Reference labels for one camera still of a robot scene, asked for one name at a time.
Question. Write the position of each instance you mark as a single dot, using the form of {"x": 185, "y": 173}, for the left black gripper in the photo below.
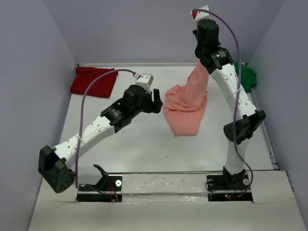
{"x": 153, "y": 107}

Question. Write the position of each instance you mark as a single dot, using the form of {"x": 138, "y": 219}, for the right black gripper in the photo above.
{"x": 196, "y": 31}

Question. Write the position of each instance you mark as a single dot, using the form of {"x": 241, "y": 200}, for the pink t shirt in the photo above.
{"x": 185, "y": 105}

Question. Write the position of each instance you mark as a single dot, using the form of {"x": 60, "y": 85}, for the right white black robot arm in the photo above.
{"x": 246, "y": 117}

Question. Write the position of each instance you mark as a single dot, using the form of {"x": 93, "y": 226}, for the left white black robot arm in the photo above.
{"x": 55, "y": 164}

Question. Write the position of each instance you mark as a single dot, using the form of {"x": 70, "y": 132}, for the green crumpled t shirt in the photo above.
{"x": 248, "y": 78}

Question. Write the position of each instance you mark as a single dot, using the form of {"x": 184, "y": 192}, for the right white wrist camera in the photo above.
{"x": 198, "y": 15}

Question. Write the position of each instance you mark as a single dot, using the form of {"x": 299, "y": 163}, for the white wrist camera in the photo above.
{"x": 145, "y": 80}
{"x": 198, "y": 15}

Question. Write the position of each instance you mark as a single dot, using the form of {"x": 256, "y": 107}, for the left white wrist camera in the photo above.
{"x": 145, "y": 80}

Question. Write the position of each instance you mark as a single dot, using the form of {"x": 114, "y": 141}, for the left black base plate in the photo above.
{"x": 109, "y": 191}

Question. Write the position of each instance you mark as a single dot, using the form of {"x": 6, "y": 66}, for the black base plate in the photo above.
{"x": 109, "y": 191}
{"x": 218, "y": 191}

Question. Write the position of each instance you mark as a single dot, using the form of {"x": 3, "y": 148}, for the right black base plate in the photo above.
{"x": 218, "y": 191}

